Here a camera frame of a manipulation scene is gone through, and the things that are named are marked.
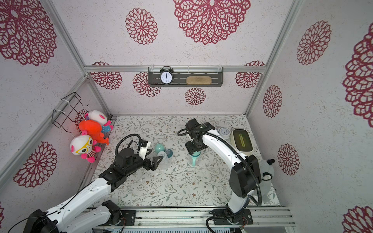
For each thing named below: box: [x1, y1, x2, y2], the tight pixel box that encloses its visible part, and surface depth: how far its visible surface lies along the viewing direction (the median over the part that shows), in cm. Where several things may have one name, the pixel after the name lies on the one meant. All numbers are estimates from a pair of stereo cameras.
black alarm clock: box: [159, 65, 174, 85], surface depth 92 cm
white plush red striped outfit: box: [69, 130, 102, 164], surface depth 83 cm
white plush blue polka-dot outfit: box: [84, 109, 115, 134], surface depth 97 cm
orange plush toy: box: [79, 119, 110, 146], surface depth 91 cm
